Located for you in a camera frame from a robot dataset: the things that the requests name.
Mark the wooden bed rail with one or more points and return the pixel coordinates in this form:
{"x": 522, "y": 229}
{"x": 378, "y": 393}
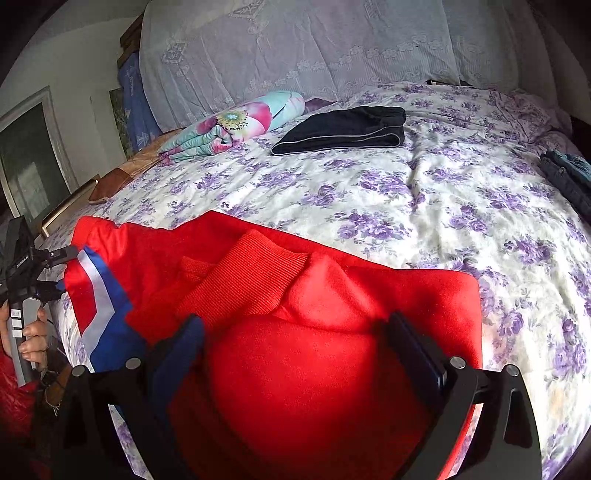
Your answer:
{"x": 69, "y": 204}

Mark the folded black pants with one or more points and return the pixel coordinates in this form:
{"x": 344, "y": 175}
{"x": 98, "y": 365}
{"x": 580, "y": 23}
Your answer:
{"x": 341, "y": 129}

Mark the purple floral bedsheet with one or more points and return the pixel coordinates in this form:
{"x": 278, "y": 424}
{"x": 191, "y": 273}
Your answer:
{"x": 415, "y": 207}

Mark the dark blue jeans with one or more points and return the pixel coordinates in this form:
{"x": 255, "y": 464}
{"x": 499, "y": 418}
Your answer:
{"x": 570, "y": 177}

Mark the folded teal pink floral quilt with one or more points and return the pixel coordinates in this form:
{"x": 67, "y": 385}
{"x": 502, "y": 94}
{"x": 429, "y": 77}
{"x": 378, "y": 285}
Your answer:
{"x": 221, "y": 129}

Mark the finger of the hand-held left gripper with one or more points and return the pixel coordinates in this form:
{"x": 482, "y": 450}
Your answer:
{"x": 51, "y": 289}
{"x": 62, "y": 255}

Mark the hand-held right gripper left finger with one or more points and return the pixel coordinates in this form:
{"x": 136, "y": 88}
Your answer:
{"x": 184, "y": 350}

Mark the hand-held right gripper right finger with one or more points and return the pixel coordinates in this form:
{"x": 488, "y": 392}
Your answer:
{"x": 415, "y": 350}

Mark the red white blue jacket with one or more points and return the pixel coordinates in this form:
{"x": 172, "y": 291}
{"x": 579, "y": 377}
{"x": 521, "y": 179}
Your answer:
{"x": 300, "y": 369}

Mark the green patterned cloth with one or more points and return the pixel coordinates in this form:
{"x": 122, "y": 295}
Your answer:
{"x": 119, "y": 120}

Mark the brown orange blanket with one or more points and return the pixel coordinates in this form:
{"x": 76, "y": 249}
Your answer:
{"x": 134, "y": 168}

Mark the blue floral pillow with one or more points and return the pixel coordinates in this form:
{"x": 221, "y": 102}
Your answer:
{"x": 136, "y": 106}

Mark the white framed window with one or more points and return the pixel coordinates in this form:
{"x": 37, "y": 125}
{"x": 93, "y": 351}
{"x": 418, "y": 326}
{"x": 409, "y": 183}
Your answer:
{"x": 32, "y": 152}

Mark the person's left hand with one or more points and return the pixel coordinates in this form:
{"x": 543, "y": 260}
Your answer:
{"x": 36, "y": 344}

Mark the wooden headboard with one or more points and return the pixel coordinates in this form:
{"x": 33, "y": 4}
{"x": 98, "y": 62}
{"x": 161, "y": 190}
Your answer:
{"x": 131, "y": 39}

